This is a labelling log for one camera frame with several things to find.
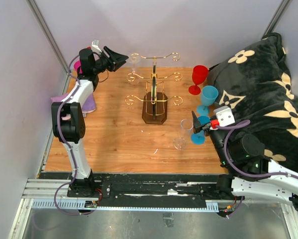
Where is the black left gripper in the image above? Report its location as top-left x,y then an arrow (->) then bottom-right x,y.
93,46 -> 129,74

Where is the clear wine glass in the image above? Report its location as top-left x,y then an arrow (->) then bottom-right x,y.
127,53 -> 141,85
173,119 -> 193,150

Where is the blue wine glass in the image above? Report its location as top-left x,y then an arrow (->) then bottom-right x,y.
191,116 -> 210,145
197,86 -> 218,116

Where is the pink wine glass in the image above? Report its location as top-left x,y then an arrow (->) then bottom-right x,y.
74,60 -> 82,74

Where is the purple cloth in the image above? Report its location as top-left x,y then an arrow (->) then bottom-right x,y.
51,93 -> 97,118

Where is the red wine glass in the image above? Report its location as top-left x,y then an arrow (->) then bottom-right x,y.
189,65 -> 209,95

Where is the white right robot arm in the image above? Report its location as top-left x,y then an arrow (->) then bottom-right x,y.
192,107 -> 298,211

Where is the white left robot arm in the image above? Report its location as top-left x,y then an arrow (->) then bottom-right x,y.
51,46 -> 128,197

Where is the black floral blanket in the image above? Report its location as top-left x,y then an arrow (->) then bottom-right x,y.
207,33 -> 298,173

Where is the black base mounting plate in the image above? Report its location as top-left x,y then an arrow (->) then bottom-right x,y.
67,171 -> 246,209

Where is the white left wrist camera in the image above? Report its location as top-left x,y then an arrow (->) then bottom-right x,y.
88,39 -> 102,59

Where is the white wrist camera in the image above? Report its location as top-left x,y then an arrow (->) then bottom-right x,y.
210,106 -> 235,129
88,39 -> 102,59

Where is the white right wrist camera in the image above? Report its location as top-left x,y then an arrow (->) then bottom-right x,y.
210,106 -> 235,129

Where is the gold wire wine glass rack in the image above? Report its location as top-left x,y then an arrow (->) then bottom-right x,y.
125,52 -> 183,125

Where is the left aluminium frame post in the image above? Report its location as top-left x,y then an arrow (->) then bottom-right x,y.
26,0 -> 69,74

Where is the aluminium frame post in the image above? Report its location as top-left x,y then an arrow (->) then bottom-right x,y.
26,0 -> 69,74
261,0 -> 293,39

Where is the right aluminium frame post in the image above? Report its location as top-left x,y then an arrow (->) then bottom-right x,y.
261,0 -> 293,39

